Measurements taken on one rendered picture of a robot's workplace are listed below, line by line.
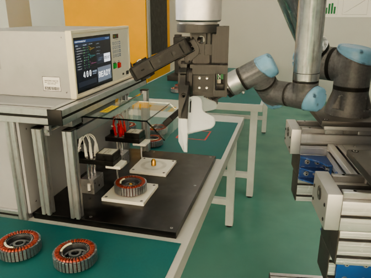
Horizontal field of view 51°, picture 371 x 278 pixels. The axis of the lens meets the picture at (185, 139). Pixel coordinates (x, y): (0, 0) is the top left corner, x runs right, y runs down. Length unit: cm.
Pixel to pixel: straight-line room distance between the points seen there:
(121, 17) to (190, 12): 440
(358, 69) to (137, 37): 383
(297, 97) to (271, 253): 144
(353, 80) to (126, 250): 89
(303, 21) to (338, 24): 534
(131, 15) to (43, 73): 373
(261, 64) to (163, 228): 56
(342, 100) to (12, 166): 107
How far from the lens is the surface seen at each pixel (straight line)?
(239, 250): 245
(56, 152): 139
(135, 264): 106
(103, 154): 131
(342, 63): 138
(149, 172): 150
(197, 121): 62
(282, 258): 243
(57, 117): 112
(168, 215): 122
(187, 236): 116
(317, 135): 138
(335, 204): 92
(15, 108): 119
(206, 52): 65
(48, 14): 770
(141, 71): 66
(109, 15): 508
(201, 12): 62
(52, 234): 123
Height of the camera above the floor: 137
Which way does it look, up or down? 18 degrees down
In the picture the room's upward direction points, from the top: straight up
